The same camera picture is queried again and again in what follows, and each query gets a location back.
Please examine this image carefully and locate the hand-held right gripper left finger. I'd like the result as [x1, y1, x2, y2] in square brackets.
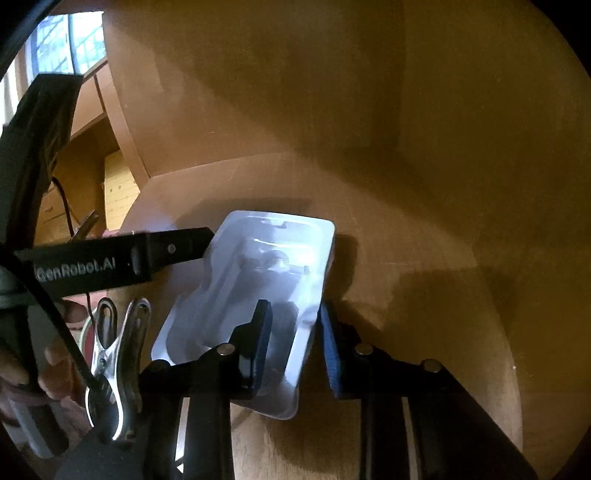
[139, 299, 274, 480]

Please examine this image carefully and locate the black cable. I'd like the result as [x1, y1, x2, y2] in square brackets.
[48, 174, 77, 238]
[0, 249, 106, 393]

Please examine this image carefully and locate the wooden desk with drawers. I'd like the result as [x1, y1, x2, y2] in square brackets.
[34, 60, 123, 237]

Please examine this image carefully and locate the white plastic tray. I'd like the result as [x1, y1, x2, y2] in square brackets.
[151, 210, 337, 421]

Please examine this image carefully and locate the person's left hand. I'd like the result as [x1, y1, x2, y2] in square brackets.
[0, 299, 92, 418]

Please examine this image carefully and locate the wooden corner shelf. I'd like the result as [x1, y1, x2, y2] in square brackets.
[99, 0, 591, 480]

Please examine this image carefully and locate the metal spring clip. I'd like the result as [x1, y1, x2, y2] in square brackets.
[84, 296, 153, 443]
[68, 210, 101, 244]

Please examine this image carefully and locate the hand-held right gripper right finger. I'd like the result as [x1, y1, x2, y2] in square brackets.
[318, 302, 539, 480]

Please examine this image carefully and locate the yellow foam mat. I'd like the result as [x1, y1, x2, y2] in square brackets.
[103, 150, 140, 230]

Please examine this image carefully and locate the window with grille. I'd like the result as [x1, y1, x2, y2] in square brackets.
[25, 11, 110, 77]

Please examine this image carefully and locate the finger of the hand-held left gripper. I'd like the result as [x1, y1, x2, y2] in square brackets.
[131, 227, 216, 280]

